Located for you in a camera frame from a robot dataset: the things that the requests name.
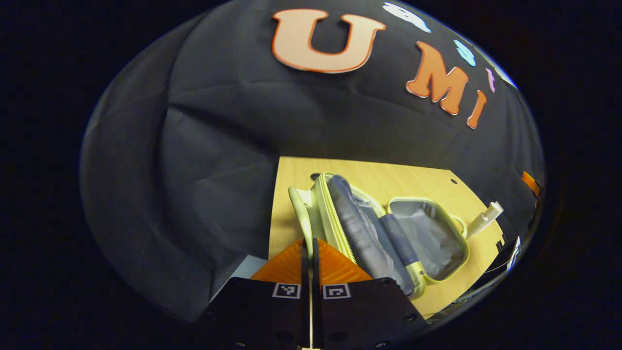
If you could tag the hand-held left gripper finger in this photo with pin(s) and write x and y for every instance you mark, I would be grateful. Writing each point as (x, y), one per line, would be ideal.
(316, 272)
(304, 272)

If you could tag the white pump bottle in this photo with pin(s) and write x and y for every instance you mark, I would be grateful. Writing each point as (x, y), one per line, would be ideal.
(481, 222)

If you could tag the pale yellow suitcase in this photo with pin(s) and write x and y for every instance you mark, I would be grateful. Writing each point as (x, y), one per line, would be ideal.
(432, 238)

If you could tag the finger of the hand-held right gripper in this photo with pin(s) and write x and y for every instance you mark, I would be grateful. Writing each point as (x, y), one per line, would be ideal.
(531, 183)

